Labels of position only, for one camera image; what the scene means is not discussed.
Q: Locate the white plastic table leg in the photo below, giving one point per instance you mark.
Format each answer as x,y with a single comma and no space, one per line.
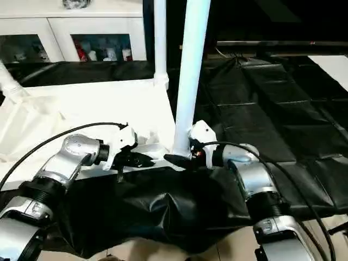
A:
9,81
160,38
191,68

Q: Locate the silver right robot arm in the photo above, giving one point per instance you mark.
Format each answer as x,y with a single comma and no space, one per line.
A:
253,174

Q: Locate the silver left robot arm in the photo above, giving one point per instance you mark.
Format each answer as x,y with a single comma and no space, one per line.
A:
62,166

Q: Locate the black mat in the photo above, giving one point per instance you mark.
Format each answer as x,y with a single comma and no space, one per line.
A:
272,108

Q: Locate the red bottle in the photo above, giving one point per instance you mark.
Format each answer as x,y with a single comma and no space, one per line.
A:
81,53

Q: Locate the large black case yellow label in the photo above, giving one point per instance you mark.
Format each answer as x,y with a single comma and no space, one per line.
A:
174,27

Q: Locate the grey metal bar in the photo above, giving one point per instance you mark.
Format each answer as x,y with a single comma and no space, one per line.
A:
285,43

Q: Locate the white cabinet with glass doors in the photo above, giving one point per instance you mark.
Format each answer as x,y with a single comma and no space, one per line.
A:
68,27

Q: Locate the thin black rod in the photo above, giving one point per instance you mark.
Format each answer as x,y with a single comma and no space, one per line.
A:
338,230

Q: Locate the white flat panel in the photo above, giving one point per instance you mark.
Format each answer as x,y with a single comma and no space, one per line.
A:
331,68

